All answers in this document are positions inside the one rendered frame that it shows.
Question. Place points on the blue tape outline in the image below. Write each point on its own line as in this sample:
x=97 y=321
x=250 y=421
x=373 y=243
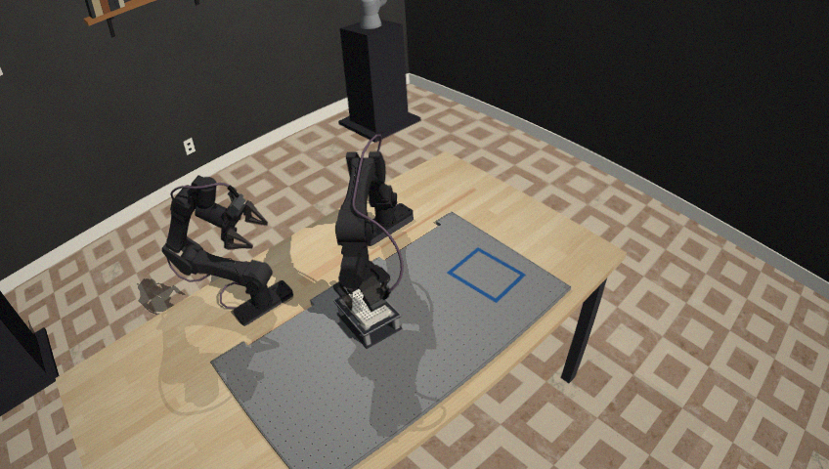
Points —
x=450 y=272

